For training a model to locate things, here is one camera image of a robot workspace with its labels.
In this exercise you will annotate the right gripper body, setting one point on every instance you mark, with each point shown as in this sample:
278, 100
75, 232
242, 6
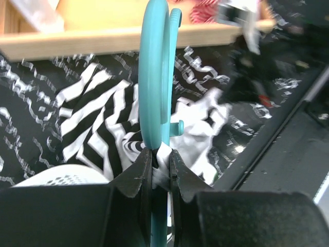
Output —
299, 41

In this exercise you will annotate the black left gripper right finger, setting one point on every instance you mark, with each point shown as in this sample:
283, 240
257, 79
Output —
202, 216

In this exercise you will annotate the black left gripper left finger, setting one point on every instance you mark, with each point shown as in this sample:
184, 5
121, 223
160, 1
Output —
114, 214

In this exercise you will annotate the black white striped tank top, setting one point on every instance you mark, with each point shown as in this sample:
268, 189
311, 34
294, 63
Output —
100, 126

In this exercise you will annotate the teal hanger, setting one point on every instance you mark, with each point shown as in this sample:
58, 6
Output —
155, 80

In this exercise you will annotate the white perforated laundry basket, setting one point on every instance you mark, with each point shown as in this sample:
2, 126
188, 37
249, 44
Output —
65, 175

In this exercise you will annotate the red white striped garment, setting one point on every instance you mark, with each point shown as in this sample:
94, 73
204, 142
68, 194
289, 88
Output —
196, 11

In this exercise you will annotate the wooden tray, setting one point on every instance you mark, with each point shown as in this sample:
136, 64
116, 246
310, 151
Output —
104, 27

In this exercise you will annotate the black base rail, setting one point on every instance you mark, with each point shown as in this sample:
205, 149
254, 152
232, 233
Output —
291, 151

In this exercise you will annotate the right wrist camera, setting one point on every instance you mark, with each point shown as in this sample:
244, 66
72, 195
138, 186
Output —
244, 14

